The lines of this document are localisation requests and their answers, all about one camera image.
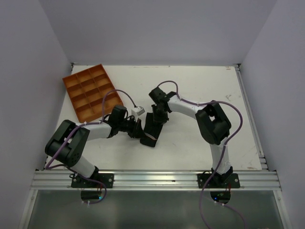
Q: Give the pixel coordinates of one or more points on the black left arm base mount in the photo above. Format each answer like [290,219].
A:
[96,180]

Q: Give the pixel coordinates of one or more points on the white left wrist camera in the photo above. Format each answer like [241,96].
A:
[137,111]

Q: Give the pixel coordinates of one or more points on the black striped underwear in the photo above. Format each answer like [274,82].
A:
[152,131]

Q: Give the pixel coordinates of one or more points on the aluminium right side rail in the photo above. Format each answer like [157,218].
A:
[258,145]

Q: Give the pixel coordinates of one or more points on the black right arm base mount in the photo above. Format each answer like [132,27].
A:
[218,181]

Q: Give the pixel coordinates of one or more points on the aluminium rail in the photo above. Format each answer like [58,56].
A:
[258,145]
[160,180]

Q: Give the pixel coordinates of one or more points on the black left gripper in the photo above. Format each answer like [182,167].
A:
[137,131]

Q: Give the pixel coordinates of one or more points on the aluminium front rail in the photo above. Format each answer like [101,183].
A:
[160,180]

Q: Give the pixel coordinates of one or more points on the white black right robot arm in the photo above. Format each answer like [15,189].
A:
[213,124]

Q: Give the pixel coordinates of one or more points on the orange compartment tray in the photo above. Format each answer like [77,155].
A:
[87,89]

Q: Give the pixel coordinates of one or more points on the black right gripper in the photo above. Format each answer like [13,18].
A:
[157,119]

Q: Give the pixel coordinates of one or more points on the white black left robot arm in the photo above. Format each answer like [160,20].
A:
[68,142]

